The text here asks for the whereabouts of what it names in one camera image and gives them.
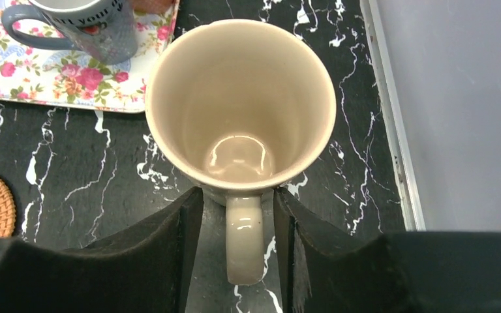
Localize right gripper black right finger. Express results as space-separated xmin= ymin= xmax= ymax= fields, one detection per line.
xmin=273 ymin=188 xmax=501 ymax=312

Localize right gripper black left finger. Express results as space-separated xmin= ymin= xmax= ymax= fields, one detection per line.
xmin=0 ymin=187 xmax=204 ymax=312

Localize tall beige mug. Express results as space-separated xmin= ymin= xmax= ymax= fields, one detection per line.
xmin=145 ymin=19 xmax=337 ymax=285

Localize floral tray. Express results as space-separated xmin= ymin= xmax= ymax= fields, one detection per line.
xmin=0 ymin=1 xmax=179 ymax=113

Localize small grey heart mug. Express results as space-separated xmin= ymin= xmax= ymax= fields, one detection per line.
xmin=1 ymin=0 xmax=138 ymax=65

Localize aluminium frame rail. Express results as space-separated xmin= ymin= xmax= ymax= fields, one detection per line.
xmin=360 ymin=1 xmax=426 ymax=231

